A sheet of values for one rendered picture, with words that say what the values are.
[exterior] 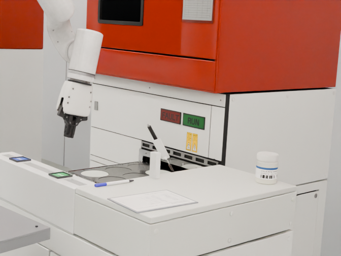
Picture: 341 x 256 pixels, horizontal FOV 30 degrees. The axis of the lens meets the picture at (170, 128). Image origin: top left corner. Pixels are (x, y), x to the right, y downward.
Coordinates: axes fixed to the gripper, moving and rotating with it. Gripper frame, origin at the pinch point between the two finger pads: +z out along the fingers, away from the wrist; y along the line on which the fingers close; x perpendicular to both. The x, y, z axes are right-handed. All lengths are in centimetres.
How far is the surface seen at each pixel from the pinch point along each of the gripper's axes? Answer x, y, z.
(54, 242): -0.1, -3.0, 35.2
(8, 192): -30.2, -1.2, 26.5
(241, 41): 10, -57, -42
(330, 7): 10, -106, -68
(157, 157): 15.0, -24.7, 2.8
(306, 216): 11, -121, 20
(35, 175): -12.2, 0.9, 16.8
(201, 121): 0, -57, -11
